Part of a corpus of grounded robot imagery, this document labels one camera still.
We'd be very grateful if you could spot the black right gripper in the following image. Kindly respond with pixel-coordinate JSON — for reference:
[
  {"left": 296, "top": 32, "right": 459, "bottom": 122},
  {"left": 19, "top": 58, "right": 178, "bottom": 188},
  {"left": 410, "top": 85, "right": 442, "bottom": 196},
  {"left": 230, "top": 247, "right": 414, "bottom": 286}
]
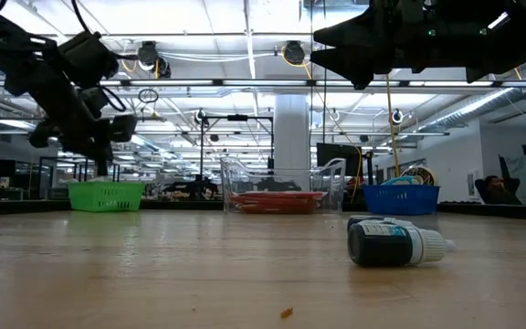
[{"left": 310, "top": 0, "right": 515, "bottom": 89}]

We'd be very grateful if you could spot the green plastic basket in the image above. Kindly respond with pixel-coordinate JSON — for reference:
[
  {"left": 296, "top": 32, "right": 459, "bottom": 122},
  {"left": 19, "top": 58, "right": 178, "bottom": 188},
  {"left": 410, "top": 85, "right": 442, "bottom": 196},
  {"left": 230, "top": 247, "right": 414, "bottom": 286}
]
[{"left": 68, "top": 181, "right": 147, "bottom": 213}]

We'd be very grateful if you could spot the black monitor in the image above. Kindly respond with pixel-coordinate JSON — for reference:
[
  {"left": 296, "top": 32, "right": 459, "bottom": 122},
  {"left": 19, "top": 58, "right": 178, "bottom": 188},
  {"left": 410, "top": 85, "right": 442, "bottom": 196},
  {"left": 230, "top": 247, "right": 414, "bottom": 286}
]
[{"left": 315, "top": 142, "right": 365, "bottom": 180}]

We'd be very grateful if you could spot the clear plastic bin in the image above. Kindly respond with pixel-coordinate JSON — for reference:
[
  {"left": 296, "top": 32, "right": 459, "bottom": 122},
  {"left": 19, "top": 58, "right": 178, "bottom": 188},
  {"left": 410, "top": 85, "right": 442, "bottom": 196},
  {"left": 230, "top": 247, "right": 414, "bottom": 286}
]
[{"left": 219, "top": 156, "right": 347, "bottom": 215}]

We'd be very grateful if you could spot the dark patterned tape roll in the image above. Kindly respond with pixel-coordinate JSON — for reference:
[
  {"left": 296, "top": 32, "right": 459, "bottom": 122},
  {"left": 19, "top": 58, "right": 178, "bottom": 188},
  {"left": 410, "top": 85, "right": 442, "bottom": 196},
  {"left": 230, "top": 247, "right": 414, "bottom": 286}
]
[{"left": 398, "top": 164, "right": 438, "bottom": 186}]

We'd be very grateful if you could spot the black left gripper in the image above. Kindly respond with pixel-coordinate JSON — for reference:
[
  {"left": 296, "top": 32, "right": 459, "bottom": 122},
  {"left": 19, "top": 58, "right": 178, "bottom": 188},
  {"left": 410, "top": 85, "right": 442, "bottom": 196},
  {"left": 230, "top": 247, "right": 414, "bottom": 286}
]
[{"left": 28, "top": 72, "right": 139, "bottom": 177}]

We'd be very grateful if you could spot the black background frame rig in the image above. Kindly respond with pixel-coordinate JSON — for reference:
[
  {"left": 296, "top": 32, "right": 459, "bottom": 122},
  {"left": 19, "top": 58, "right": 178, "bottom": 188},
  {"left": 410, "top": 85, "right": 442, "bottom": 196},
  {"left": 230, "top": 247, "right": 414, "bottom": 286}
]
[{"left": 197, "top": 113, "right": 276, "bottom": 184}]

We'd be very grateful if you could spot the black ceiling cable reel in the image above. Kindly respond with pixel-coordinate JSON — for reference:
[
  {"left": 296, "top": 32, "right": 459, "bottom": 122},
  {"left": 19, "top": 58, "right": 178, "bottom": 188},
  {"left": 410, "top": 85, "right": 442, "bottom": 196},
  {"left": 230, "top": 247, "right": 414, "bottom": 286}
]
[
  {"left": 281, "top": 39, "right": 309, "bottom": 67},
  {"left": 136, "top": 39, "right": 174, "bottom": 80}
]

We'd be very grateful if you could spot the blue patterned tape roll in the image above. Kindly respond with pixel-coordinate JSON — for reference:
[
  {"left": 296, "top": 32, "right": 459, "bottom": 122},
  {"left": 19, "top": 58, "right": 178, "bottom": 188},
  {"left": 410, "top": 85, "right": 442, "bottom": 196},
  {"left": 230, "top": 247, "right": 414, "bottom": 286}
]
[{"left": 380, "top": 175, "right": 424, "bottom": 186}]

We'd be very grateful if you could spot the blue plastic basket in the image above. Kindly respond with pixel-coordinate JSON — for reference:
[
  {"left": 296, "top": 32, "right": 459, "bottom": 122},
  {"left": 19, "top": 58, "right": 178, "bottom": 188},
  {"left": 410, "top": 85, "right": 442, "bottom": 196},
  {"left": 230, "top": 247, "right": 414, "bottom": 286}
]
[{"left": 362, "top": 183, "right": 441, "bottom": 217}]

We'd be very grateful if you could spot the black aluminium table frame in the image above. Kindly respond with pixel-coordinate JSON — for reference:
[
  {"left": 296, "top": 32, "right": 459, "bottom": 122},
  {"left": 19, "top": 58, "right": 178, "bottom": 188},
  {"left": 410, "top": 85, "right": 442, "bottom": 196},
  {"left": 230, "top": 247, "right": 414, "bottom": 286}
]
[{"left": 0, "top": 198, "right": 526, "bottom": 223}]

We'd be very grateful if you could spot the person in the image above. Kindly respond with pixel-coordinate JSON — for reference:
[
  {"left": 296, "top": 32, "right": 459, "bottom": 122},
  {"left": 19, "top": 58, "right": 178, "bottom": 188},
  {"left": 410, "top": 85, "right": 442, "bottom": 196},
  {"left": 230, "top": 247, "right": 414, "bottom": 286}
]
[{"left": 474, "top": 175, "right": 523, "bottom": 206}]

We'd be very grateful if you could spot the red snack packet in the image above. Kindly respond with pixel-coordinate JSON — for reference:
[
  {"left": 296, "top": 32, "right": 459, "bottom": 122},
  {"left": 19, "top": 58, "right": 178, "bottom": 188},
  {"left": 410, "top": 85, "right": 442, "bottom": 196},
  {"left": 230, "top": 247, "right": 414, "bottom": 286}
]
[
  {"left": 231, "top": 196, "right": 323, "bottom": 209},
  {"left": 227, "top": 189, "right": 329, "bottom": 202},
  {"left": 237, "top": 204, "right": 320, "bottom": 215}
]

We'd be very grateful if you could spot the black ink bottle white cap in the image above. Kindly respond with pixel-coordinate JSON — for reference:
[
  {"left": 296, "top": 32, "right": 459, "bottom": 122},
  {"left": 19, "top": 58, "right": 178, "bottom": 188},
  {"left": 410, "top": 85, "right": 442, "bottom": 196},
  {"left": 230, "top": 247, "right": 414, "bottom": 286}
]
[{"left": 346, "top": 218, "right": 457, "bottom": 269}]

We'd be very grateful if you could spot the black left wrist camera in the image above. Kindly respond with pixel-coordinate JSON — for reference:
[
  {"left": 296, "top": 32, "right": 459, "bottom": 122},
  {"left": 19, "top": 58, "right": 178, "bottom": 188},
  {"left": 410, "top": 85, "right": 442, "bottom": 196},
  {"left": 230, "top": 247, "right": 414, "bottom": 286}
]
[{"left": 57, "top": 29, "right": 121, "bottom": 89}]

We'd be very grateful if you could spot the white building column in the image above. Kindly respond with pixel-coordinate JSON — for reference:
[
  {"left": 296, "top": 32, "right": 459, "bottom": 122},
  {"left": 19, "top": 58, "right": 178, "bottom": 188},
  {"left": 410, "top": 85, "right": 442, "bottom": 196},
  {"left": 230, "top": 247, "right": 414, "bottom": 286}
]
[{"left": 273, "top": 94, "right": 312, "bottom": 193}]

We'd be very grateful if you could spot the small blue-capped bottle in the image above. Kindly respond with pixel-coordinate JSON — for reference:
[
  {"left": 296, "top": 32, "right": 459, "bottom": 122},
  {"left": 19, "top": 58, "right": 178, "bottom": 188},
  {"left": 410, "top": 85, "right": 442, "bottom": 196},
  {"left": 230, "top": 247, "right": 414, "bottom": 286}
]
[{"left": 346, "top": 215, "right": 416, "bottom": 229}]

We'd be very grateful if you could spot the yellow cable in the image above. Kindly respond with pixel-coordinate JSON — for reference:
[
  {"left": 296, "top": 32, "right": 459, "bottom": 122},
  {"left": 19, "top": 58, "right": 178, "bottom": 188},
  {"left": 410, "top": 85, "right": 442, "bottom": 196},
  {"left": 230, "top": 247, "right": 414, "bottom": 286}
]
[{"left": 384, "top": 75, "right": 405, "bottom": 180}]

